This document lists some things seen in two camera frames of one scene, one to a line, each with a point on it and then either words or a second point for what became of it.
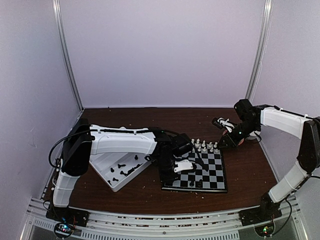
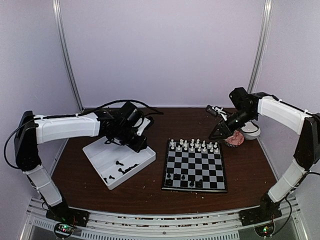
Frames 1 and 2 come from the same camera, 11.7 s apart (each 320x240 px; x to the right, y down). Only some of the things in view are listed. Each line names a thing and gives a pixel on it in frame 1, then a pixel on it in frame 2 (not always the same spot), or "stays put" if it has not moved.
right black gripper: x=231 y=142 -> x=225 y=131
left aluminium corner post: x=65 y=54 stays put
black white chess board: x=208 y=173 stays put
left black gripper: x=167 y=178 -> x=139 y=146
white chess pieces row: x=196 y=145 stays put
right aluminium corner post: x=264 y=48 stays put
